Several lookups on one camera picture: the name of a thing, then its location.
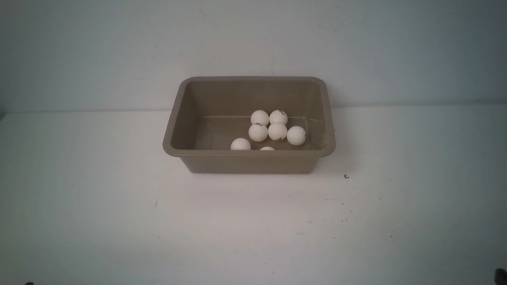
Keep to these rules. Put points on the white plain table-tennis ball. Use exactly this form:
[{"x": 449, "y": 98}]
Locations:
[{"x": 240, "y": 144}]

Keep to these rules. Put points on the white ball with logo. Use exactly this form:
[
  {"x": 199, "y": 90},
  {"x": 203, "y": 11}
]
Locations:
[
  {"x": 296, "y": 135},
  {"x": 278, "y": 117}
]

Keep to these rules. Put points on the tan plastic bin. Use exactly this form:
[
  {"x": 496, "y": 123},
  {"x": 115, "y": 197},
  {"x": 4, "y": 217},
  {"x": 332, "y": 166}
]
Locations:
[{"x": 210, "y": 112}]

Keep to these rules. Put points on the white ball with logo front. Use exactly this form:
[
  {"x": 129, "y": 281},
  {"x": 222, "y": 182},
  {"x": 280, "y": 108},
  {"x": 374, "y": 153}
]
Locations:
[{"x": 296, "y": 135}]

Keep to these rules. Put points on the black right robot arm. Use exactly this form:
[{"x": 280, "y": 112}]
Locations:
[{"x": 500, "y": 276}]

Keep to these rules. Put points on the white ball with smudge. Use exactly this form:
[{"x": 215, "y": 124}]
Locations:
[{"x": 277, "y": 131}]

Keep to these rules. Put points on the white ball with logo rear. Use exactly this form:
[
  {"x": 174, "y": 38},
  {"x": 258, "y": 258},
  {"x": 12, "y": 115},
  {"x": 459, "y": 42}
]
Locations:
[{"x": 278, "y": 117}]

